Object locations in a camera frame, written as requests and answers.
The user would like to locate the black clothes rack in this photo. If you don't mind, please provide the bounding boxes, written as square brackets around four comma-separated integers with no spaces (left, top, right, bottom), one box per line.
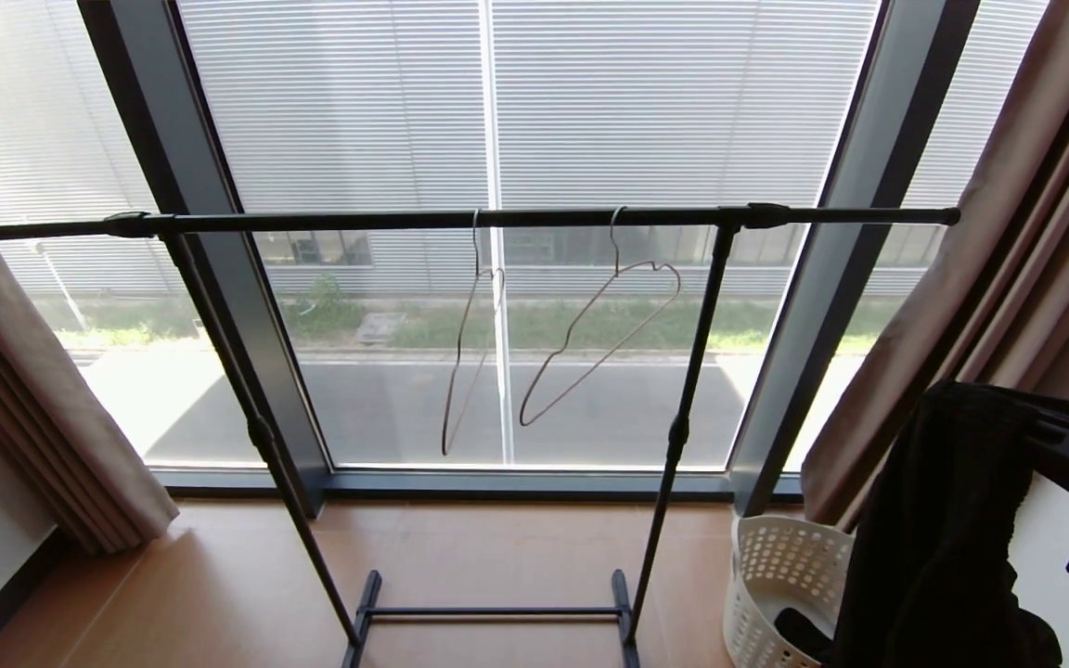
[0,202,962,668]

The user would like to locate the beige curtain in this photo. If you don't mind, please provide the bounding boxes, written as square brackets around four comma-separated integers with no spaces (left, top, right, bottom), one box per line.
[799,0,1069,534]
[0,172,180,556]

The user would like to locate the white laundry basket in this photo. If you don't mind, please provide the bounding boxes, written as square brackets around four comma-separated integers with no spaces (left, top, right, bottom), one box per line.
[723,515,856,668]

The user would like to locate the pink clothes hanger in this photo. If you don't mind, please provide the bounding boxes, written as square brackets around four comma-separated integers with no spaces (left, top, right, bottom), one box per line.
[442,209,506,457]
[519,206,684,428]

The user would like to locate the black shorts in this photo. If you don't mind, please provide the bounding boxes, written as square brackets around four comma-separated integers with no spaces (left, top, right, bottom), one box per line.
[831,379,1064,668]

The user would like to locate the black garment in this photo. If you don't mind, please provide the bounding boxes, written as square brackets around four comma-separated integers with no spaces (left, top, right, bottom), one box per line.
[774,608,834,665]

